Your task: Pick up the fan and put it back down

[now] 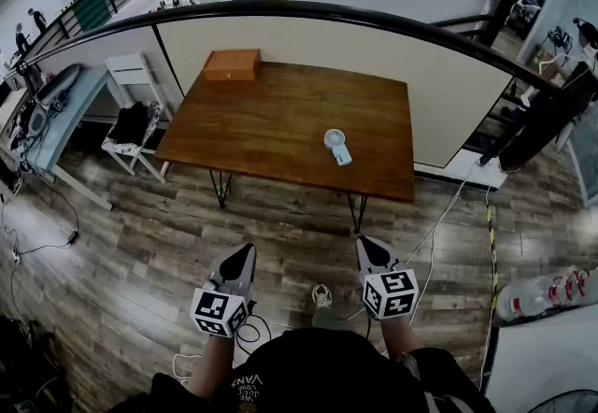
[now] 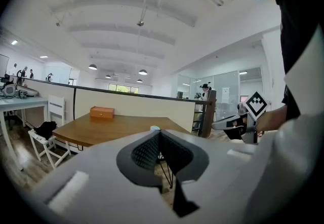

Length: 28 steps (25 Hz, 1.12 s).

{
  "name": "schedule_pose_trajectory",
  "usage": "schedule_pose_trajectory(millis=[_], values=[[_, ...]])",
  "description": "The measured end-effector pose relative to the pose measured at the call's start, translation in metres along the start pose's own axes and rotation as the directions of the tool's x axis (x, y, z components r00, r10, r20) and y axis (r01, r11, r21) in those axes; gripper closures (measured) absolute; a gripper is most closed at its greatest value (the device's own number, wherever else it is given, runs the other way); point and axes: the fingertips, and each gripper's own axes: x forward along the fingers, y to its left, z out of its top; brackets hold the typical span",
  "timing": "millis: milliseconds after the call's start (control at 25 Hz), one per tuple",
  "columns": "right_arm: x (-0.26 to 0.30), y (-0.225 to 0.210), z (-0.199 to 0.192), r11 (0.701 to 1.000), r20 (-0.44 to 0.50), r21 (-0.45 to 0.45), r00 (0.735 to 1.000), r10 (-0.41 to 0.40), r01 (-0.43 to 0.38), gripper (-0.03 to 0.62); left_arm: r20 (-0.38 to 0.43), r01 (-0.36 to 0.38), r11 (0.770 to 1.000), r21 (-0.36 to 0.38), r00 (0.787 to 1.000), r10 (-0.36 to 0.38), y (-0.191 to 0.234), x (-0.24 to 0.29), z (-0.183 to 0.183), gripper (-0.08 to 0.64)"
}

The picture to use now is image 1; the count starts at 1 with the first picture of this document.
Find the dark wooden newel post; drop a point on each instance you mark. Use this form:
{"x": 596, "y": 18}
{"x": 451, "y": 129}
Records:
{"x": 546, "y": 121}

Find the small white handheld fan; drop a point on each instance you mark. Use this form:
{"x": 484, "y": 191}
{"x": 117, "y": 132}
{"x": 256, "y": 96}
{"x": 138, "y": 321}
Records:
{"x": 335, "y": 140}

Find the white power strip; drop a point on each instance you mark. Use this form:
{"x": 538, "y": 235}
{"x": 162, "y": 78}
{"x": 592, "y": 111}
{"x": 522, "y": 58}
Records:
{"x": 16, "y": 256}

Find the orange wooden box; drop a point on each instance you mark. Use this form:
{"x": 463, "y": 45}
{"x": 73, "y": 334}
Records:
{"x": 231, "y": 63}

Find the brown wooden table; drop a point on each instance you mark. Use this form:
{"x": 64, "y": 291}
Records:
{"x": 280, "y": 121}

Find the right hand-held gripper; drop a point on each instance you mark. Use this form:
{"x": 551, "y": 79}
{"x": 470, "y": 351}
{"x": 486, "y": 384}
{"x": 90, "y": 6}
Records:
{"x": 390, "y": 294}

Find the black garment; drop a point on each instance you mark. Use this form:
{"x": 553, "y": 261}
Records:
{"x": 131, "y": 123}

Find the white patterned chair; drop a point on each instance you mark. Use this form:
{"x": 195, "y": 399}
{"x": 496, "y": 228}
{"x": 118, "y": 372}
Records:
{"x": 149, "y": 131}

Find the person's black printed shirt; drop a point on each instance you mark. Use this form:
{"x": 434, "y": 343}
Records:
{"x": 327, "y": 369}

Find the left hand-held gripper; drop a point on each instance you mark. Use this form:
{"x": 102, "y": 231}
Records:
{"x": 217, "y": 310}

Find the black curved handrail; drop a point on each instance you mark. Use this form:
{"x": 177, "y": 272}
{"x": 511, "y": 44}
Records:
{"x": 289, "y": 9}

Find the green banner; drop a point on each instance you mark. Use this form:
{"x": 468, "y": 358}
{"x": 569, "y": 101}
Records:
{"x": 92, "y": 9}

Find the person's right forearm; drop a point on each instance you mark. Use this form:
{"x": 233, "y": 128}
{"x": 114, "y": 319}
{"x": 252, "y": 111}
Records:
{"x": 399, "y": 336}

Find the person's left forearm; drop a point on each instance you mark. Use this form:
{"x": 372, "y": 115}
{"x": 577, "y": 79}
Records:
{"x": 210, "y": 364}

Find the cream railing panel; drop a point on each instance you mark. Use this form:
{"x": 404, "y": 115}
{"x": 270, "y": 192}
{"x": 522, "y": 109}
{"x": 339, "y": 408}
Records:
{"x": 374, "y": 61}

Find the black pedestal fan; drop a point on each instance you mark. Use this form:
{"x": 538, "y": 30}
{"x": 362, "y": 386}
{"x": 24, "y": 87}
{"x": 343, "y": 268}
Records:
{"x": 567, "y": 402}

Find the person's olive trouser leg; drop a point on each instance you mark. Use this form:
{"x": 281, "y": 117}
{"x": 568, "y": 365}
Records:
{"x": 329, "y": 318}

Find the white counter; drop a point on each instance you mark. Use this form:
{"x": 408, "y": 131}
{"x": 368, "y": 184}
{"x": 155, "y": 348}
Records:
{"x": 546, "y": 355}

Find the person's grey sneaker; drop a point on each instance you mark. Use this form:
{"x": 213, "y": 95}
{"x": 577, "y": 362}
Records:
{"x": 322, "y": 296}

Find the grey case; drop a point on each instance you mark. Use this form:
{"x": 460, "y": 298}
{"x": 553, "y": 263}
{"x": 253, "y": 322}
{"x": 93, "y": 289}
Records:
{"x": 58, "y": 84}

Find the yellow black striped tape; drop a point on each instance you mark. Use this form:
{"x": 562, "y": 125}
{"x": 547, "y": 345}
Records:
{"x": 491, "y": 252}

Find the white slatted rack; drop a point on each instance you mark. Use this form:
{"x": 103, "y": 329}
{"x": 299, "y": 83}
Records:
{"x": 133, "y": 70}

